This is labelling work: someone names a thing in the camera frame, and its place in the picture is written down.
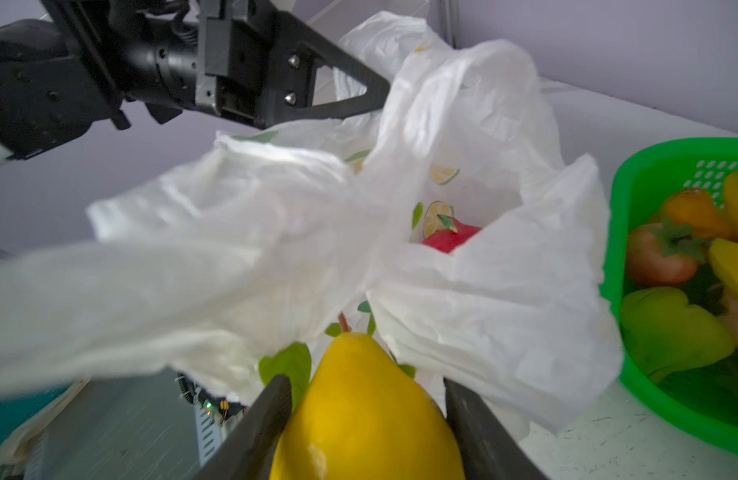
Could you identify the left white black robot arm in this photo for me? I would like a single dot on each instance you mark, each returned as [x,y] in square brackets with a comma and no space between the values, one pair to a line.
[57,79]

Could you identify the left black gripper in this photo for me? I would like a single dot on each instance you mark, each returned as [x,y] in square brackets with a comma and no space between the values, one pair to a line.
[224,58]

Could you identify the white plastic bag lemon print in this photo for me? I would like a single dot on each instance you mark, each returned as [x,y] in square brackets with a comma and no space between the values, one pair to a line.
[262,243]

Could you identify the fake pink dragon fruit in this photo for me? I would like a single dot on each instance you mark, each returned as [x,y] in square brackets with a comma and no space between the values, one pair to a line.
[453,234]

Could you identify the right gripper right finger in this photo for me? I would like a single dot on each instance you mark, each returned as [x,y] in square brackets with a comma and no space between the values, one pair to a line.
[487,449]

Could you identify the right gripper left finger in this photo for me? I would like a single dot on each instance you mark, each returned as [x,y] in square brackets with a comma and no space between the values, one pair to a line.
[247,453]

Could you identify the green plastic fruit basket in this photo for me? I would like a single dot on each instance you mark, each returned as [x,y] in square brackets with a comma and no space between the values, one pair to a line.
[702,402]

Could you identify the fake green apple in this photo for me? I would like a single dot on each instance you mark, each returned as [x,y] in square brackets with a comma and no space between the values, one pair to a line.
[664,333]

